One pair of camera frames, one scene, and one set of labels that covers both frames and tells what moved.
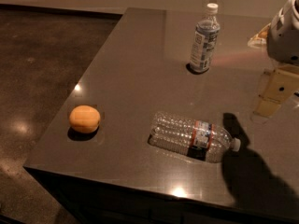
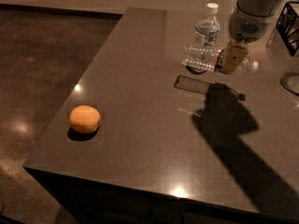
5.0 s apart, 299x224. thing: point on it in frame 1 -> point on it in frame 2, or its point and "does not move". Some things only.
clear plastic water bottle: [192, 139] -> [204, 57]
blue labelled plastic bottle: [205, 40] does not move
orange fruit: [84, 119] does not move
